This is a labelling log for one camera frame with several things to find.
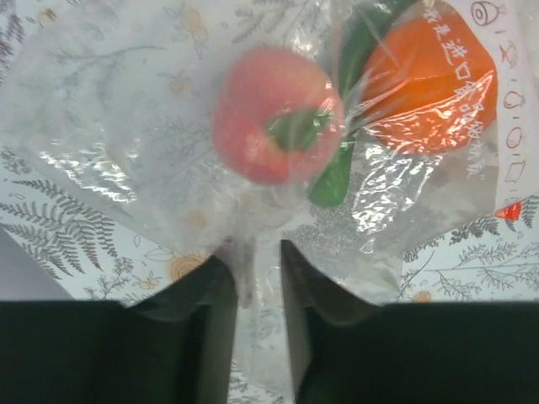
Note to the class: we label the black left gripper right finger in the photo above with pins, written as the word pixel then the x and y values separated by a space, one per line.
pixel 345 350

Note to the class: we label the fake green cucumber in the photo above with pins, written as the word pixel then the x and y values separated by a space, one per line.
pixel 365 29

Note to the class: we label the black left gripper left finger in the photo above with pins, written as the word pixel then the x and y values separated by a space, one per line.
pixel 174 347

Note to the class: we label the fake orange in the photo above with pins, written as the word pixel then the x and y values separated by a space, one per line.
pixel 432 86

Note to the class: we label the clear zip top bag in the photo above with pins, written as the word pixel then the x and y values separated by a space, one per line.
pixel 357 130

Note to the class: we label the fake red tomato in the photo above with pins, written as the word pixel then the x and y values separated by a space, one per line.
pixel 278 117

